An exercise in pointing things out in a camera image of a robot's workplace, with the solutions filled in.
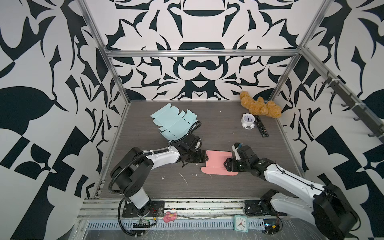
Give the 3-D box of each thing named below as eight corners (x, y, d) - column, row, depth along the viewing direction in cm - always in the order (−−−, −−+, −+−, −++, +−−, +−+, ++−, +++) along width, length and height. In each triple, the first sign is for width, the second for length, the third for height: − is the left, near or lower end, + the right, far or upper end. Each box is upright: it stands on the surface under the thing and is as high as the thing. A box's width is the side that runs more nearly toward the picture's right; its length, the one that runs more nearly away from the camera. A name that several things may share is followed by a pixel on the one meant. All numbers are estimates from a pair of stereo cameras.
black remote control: (263, 137, 102) (264, 135, 100) (252, 117, 113) (253, 115, 111) (267, 137, 103) (269, 135, 101) (256, 117, 114) (257, 114, 112)
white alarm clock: (242, 129, 105) (243, 127, 103) (239, 115, 113) (240, 113, 111) (257, 129, 105) (258, 127, 103) (252, 115, 113) (253, 113, 111)
